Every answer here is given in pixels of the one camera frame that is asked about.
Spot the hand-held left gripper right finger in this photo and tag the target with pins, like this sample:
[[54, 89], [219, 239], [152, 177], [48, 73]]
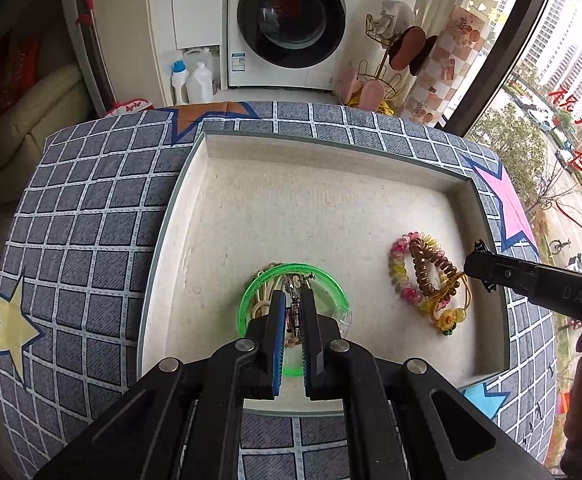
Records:
[[312, 345]]

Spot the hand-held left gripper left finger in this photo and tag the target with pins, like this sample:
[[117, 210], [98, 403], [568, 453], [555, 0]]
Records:
[[277, 345]]

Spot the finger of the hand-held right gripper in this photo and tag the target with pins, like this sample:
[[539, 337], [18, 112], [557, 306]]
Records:
[[501, 270]]

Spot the green translucent bangle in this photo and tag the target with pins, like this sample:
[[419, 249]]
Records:
[[256, 290]]

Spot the shallow grey cardboard tray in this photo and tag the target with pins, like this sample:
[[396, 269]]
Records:
[[321, 200]]

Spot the red window lettering decal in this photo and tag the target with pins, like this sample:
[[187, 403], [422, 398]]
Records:
[[576, 125]]

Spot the pink checked cylinder bin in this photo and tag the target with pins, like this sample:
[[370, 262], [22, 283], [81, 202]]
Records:
[[446, 65]]

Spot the grey checked star tablecloth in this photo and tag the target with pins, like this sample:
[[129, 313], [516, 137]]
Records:
[[86, 240]]

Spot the pink slippers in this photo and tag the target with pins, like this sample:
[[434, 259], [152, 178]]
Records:
[[366, 92]]

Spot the brown slippers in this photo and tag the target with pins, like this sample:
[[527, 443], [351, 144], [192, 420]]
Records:
[[411, 50]]

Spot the white slippers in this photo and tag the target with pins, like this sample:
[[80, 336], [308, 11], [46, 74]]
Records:
[[393, 17]]

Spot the white plastic bottle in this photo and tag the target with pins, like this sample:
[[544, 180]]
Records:
[[201, 85]]

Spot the white bottle with blue cap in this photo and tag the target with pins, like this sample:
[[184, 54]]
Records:
[[180, 82]]

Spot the red white cloth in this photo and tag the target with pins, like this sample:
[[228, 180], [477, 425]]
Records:
[[128, 107]]

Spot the white front-load washing machine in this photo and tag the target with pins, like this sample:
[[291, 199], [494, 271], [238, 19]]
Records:
[[291, 25]]

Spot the cream leather sofa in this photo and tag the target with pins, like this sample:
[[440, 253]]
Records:
[[21, 125]]

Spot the white cabinet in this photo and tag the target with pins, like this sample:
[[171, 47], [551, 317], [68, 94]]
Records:
[[131, 20]]

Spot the red cushion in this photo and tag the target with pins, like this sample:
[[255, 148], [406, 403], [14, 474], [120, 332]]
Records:
[[1, 75]]

